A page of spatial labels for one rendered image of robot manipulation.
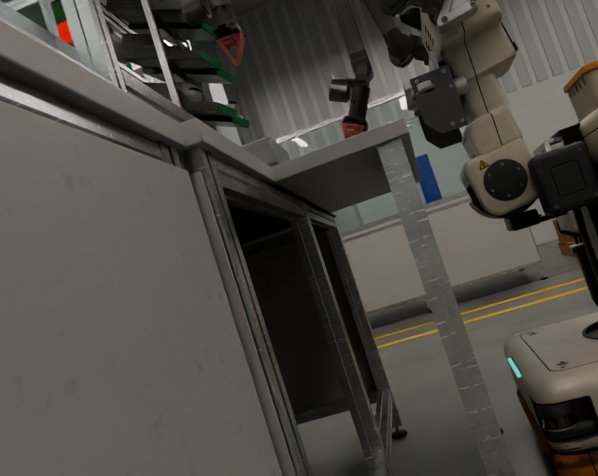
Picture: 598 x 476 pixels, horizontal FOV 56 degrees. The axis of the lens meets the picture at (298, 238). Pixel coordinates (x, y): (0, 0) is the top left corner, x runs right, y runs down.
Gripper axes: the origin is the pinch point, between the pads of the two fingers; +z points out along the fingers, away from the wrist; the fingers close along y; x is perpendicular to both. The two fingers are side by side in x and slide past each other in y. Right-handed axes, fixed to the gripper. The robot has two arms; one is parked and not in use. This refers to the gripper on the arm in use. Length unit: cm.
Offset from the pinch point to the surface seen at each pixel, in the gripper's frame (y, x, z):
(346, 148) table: 42, 22, 39
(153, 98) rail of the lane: 69, 0, 29
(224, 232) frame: 79, 7, 51
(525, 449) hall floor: -26, 43, 123
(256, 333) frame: 79, 8, 63
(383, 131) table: 42, 29, 38
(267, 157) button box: 24.2, 4.9, 31.7
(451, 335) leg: 41, 30, 75
